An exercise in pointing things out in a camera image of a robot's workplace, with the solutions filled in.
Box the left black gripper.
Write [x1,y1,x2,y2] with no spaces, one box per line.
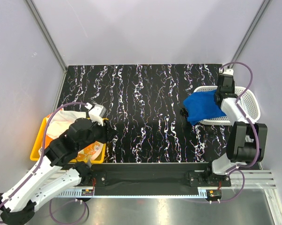
[77,117,119,151]

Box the blue towel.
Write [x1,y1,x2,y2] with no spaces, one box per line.
[183,90,226,125]

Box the cream terry towel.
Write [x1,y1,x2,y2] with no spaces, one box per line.
[46,110,86,139]

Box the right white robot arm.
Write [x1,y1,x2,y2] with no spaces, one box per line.
[204,69,267,186]

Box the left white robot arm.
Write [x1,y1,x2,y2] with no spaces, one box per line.
[0,118,117,225]

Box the white perforated basket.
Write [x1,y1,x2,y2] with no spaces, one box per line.
[200,86,260,126]

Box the orange towel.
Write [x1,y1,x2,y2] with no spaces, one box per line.
[45,112,104,162]

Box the yellow plastic bin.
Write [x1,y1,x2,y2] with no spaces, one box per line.
[30,115,107,164]

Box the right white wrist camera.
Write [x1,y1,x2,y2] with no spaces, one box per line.
[219,67,234,76]

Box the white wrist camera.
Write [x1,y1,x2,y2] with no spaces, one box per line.
[219,67,234,76]
[85,103,106,126]

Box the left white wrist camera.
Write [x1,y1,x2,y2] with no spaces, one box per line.
[85,103,106,126]

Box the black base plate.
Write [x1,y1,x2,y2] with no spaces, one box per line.
[90,163,231,197]

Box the white slotted cable duct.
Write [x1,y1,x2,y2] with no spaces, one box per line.
[57,188,94,198]

